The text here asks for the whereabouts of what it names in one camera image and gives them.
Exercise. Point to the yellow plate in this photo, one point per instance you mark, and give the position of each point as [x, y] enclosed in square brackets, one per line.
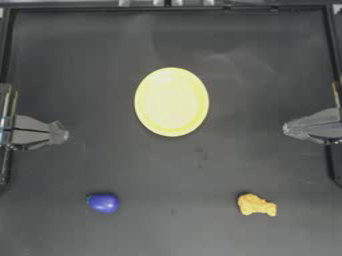
[172, 101]

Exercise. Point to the black table frame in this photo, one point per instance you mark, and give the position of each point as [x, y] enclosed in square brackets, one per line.
[68, 6]

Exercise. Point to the brown toy chicken wing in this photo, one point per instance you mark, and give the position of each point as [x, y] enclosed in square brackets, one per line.
[255, 205]

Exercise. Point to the blue toy eggplant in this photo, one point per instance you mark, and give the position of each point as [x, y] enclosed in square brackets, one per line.
[104, 203]

